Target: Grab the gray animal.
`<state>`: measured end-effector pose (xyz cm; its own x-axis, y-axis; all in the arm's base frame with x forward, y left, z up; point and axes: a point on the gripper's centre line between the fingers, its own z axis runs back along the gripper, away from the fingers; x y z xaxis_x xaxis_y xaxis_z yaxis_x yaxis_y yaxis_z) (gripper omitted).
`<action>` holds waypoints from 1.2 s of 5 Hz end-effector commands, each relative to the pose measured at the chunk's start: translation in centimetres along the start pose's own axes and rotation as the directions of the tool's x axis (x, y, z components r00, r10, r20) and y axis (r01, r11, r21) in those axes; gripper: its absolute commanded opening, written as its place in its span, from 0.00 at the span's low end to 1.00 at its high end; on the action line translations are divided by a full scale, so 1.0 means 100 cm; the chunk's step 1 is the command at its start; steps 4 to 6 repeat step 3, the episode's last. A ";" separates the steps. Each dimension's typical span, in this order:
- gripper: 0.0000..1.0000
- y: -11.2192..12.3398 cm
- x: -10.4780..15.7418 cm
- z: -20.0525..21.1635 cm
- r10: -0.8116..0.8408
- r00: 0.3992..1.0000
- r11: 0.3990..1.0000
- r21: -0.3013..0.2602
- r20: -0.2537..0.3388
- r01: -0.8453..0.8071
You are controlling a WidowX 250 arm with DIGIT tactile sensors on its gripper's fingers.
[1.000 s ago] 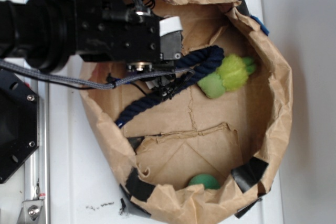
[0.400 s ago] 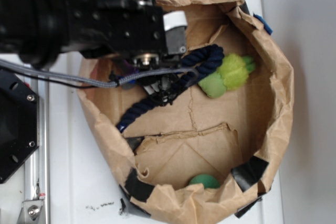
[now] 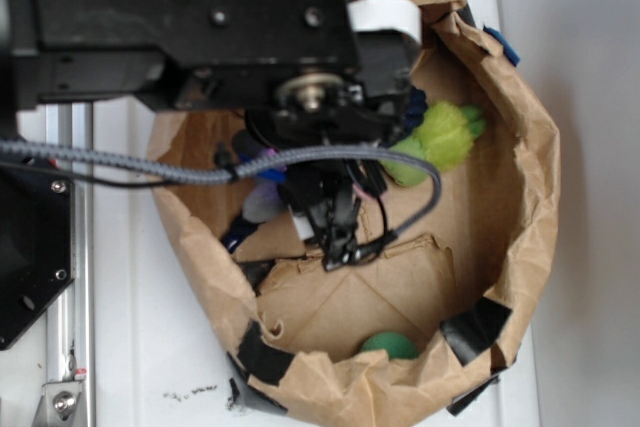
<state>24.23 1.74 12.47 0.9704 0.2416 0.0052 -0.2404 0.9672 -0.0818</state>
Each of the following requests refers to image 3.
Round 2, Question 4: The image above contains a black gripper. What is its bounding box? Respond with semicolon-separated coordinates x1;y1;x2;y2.
279;160;388;271

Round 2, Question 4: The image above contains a gray plush donkey toy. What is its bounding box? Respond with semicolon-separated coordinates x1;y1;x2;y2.
242;148;391;224

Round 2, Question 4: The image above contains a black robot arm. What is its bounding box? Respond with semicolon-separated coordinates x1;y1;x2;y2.
1;0;421;270

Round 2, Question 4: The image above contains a green fuzzy plush toy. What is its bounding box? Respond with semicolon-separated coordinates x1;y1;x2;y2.
390;100;487;172

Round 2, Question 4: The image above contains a brown paper bag bin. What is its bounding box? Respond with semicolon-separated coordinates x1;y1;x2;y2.
154;0;560;426

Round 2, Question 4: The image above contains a green ball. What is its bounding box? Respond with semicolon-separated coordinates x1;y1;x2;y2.
360;331;419;360

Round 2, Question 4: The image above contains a gray braided cable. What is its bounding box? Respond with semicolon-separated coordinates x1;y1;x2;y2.
0;141;443;248

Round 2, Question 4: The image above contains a navy blue rope toy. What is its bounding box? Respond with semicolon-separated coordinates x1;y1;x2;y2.
221;87;428;254

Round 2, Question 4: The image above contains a white ribbon cable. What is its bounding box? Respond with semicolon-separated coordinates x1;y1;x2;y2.
346;0;422;42

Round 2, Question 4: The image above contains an aluminium extrusion rail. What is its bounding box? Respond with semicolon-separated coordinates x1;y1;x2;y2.
41;102;96;427

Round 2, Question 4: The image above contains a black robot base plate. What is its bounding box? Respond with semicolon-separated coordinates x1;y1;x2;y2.
1;156;74;351

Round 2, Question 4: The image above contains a thin black cable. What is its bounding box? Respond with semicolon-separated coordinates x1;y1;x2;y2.
0;136;391;268

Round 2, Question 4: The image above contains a metal corner bracket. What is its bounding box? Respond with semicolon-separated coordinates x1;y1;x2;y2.
31;381;87;427

